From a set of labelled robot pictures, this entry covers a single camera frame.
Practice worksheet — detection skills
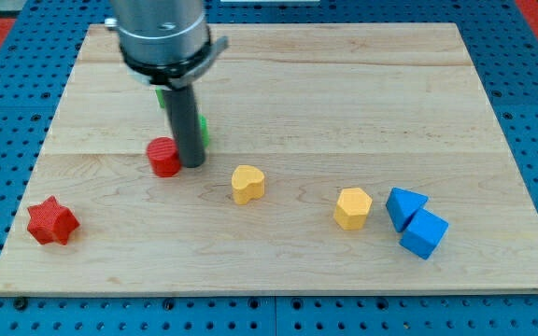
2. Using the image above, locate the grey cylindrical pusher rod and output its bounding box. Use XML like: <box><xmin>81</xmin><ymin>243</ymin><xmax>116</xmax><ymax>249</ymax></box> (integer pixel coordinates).
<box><xmin>163</xmin><ymin>86</ymin><xmax>205</xmax><ymax>168</ymax></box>

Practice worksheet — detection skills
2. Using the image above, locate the red cylinder block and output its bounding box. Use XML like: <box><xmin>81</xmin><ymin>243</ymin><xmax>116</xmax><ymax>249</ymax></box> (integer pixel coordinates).
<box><xmin>146</xmin><ymin>137</ymin><xmax>181</xmax><ymax>177</ymax></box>

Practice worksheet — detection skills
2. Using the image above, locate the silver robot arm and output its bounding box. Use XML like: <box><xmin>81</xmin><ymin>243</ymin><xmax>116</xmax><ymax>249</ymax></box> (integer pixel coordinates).
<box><xmin>106</xmin><ymin>0</ymin><xmax>229</xmax><ymax>168</ymax></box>

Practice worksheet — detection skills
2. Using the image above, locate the red star block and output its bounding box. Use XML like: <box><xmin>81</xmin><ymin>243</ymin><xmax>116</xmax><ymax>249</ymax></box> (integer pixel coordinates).
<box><xmin>27</xmin><ymin>196</ymin><xmax>80</xmax><ymax>245</ymax></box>

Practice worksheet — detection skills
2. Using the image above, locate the green block behind rod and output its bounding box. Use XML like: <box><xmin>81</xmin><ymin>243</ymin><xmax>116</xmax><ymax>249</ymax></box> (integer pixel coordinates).
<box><xmin>199</xmin><ymin>115</ymin><xmax>210</xmax><ymax>147</ymax></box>

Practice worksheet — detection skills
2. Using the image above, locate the yellow heart block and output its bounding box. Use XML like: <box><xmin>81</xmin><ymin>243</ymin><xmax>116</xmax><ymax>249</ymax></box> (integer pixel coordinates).
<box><xmin>232</xmin><ymin>165</ymin><xmax>265</xmax><ymax>205</ymax></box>

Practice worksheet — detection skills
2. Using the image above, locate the wooden board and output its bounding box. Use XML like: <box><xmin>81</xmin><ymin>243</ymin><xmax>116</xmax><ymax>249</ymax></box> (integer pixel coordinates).
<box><xmin>0</xmin><ymin>23</ymin><xmax>538</xmax><ymax>298</ymax></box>

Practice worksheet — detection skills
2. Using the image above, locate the yellow hexagon block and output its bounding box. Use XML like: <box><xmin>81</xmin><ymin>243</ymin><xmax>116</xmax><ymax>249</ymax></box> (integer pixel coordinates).
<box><xmin>333</xmin><ymin>188</ymin><xmax>373</xmax><ymax>231</ymax></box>

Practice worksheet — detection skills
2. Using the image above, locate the blue triangle block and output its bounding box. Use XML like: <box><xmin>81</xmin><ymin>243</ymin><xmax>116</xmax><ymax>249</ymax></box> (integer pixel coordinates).
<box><xmin>386</xmin><ymin>187</ymin><xmax>429</xmax><ymax>232</ymax></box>

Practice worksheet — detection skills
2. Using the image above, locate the blue cube block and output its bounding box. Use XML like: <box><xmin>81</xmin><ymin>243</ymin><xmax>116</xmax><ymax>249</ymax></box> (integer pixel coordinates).
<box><xmin>399</xmin><ymin>209</ymin><xmax>449</xmax><ymax>259</ymax></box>

